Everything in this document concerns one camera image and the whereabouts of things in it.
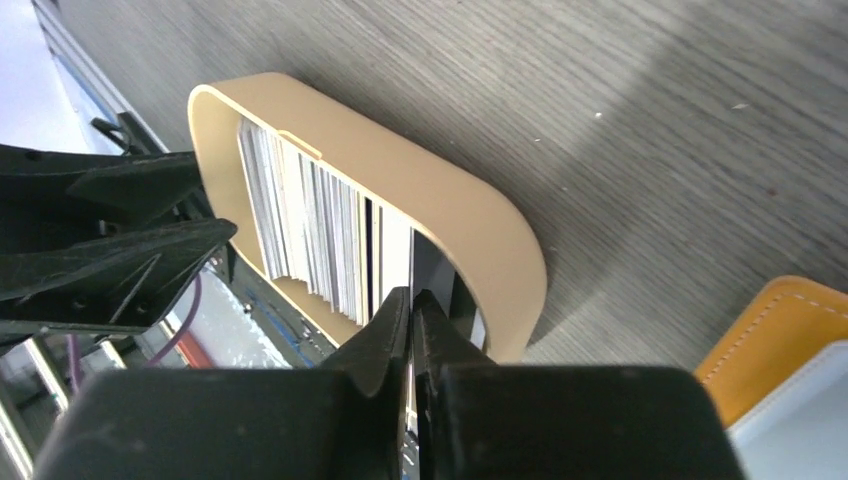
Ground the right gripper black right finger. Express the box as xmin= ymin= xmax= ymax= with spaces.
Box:
xmin=411 ymin=291 xmax=744 ymax=479

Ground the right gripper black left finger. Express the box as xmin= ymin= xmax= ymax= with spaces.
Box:
xmin=34 ymin=287 xmax=411 ymax=479

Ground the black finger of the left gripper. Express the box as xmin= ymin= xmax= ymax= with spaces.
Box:
xmin=1 ymin=145 xmax=201 ymax=225
xmin=1 ymin=219 xmax=237 ymax=335

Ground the dark grey credit card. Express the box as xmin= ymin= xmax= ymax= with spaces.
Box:
xmin=400 ymin=231 xmax=486 ymax=479

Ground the oval wooden card tray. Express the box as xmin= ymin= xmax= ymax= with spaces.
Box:
xmin=187 ymin=72 xmax=547 ymax=363

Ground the orange leather card holder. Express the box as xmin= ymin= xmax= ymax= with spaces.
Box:
xmin=694 ymin=275 xmax=848 ymax=480

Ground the stack of credit cards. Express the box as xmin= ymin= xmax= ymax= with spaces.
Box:
xmin=237 ymin=118 xmax=414 ymax=327

